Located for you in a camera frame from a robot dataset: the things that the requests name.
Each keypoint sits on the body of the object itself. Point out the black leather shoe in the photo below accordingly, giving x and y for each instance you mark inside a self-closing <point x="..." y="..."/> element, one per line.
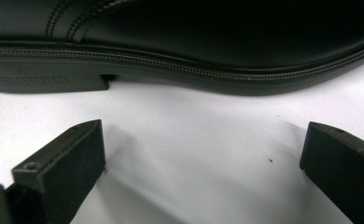
<point x="202" y="43"/>

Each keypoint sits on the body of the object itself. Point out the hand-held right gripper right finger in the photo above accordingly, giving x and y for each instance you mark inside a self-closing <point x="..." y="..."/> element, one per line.
<point x="342" y="168"/>

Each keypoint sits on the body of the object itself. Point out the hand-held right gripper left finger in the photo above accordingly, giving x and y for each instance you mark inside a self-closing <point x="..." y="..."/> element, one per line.
<point x="68" y="161"/>

